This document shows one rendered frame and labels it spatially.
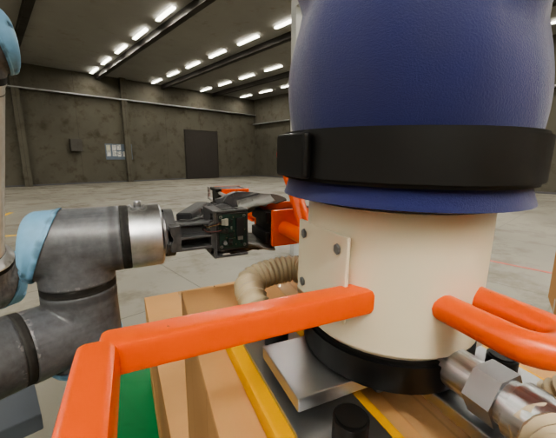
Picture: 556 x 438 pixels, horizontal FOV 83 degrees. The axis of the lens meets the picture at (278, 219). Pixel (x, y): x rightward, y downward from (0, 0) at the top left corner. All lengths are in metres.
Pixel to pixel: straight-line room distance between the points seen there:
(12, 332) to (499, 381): 0.47
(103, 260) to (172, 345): 0.27
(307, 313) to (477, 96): 0.18
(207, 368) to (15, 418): 0.65
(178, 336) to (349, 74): 0.20
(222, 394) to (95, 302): 0.21
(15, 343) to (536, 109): 0.52
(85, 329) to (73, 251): 0.10
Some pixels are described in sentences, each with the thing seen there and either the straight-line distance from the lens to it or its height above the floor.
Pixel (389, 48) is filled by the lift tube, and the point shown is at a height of 1.38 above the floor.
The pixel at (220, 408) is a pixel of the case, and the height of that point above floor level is 1.07.
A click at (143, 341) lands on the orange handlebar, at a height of 1.21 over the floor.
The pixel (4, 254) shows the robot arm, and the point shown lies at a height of 1.08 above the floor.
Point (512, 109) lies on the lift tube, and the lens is 0.25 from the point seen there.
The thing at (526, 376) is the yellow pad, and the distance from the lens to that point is 0.44.
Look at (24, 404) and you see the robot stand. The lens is 1.03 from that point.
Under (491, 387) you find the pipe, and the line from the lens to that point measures 0.29.
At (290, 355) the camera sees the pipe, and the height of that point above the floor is 1.12.
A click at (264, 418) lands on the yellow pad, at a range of 0.33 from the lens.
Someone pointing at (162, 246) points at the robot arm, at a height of 1.19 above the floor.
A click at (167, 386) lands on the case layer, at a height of 0.54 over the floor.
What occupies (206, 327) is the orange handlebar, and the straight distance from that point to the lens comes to 0.21.
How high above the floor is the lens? 1.31
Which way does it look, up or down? 11 degrees down
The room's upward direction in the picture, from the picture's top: straight up
